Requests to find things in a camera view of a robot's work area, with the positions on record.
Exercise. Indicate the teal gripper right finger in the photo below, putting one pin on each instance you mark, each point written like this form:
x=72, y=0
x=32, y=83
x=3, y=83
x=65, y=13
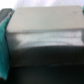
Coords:
x=82, y=37

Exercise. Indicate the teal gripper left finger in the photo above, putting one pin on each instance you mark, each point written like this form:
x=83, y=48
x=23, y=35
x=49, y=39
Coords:
x=4, y=53

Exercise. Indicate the black kcup holder drawer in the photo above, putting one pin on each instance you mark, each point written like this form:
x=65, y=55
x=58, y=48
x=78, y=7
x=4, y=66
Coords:
x=45, y=45

